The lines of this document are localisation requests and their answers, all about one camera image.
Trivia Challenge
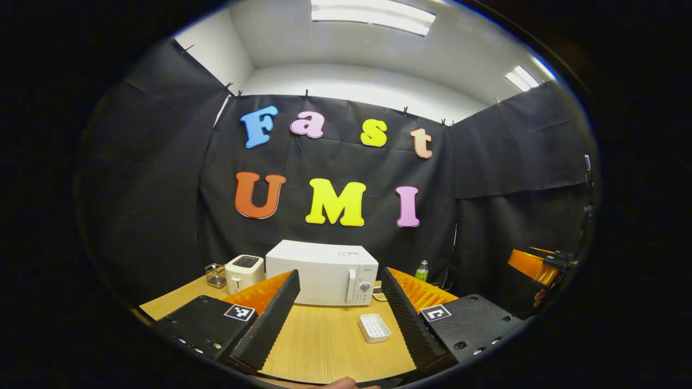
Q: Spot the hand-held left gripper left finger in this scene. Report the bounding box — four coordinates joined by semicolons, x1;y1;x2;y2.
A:
153;269;302;376

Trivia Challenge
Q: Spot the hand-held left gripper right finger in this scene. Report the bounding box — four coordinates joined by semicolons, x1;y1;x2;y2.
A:
381;266;528;375

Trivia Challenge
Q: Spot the white microwave oven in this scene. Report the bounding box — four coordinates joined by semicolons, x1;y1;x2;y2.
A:
265;240;379;307

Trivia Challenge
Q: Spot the white rectangular dish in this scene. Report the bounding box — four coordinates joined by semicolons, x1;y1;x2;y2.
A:
358;313;392;344

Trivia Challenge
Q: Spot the white toaster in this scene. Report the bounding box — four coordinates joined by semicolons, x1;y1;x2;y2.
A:
224;254;265;295

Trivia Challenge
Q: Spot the ceiling light panel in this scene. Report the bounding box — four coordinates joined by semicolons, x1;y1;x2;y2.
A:
504;65;541;92
311;0;436;37

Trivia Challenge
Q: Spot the wire mesh basket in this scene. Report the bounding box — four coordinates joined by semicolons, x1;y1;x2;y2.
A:
204;263;228;289

